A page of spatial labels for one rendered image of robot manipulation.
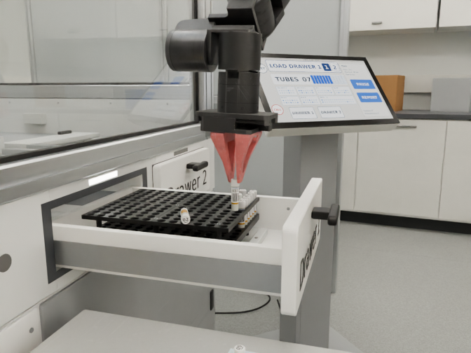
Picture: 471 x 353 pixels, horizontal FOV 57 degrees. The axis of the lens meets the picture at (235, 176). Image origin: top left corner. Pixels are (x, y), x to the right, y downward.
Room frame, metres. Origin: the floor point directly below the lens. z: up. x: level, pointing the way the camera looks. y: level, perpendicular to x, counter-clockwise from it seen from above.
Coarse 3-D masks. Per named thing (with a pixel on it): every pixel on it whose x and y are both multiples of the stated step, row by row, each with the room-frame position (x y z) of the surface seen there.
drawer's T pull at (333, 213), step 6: (336, 204) 0.62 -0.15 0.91; (318, 210) 0.59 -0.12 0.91; (324, 210) 0.59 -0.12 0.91; (330, 210) 0.59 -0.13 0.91; (336, 210) 0.58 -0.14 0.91; (312, 216) 0.58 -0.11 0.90; (318, 216) 0.58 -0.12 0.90; (324, 216) 0.58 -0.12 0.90; (330, 216) 0.56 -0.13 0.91; (336, 216) 0.56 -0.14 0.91; (330, 222) 0.55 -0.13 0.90; (336, 222) 0.56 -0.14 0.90
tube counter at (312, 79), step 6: (306, 78) 1.52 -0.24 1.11; (312, 78) 1.53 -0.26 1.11; (318, 78) 1.54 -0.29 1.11; (324, 78) 1.55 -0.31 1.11; (330, 78) 1.56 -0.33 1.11; (336, 78) 1.57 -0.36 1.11; (342, 78) 1.58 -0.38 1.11; (312, 84) 1.51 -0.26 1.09; (318, 84) 1.52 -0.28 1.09; (324, 84) 1.53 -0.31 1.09; (330, 84) 1.54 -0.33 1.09; (336, 84) 1.55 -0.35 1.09; (342, 84) 1.56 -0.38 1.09
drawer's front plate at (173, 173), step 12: (180, 156) 0.97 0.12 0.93; (192, 156) 1.01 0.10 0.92; (204, 156) 1.09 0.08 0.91; (156, 168) 0.85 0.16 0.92; (168, 168) 0.89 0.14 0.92; (180, 168) 0.95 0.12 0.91; (204, 168) 1.09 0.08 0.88; (156, 180) 0.85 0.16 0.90; (168, 180) 0.88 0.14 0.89; (180, 180) 0.94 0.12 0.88; (192, 180) 1.01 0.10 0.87
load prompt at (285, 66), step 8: (272, 64) 1.50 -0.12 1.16; (280, 64) 1.52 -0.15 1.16; (288, 64) 1.53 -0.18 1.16; (296, 64) 1.55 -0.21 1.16; (304, 64) 1.56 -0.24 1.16; (312, 64) 1.57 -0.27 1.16; (320, 64) 1.59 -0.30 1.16; (328, 64) 1.60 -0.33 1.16; (336, 64) 1.62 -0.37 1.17; (320, 72) 1.56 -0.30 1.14; (328, 72) 1.58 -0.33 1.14; (336, 72) 1.59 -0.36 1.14
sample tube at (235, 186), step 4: (232, 180) 0.60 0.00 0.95; (236, 180) 0.60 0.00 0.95; (232, 184) 0.60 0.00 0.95; (236, 184) 0.60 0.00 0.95; (232, 188) 0.60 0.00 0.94; (236, 188) 0.60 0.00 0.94; (232, 192) 0.60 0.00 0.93; (236, 192) 0.60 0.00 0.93; (232, 196) 0.60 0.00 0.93; (236, 196) 0.60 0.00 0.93; (232, 200) 0.60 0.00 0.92; (236, 200) 0.60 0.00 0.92; (232, 204) 0.60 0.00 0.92; (236, 204) 0.60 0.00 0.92; (232, 208) 0.60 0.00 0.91; (236, 208) 0.60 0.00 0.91
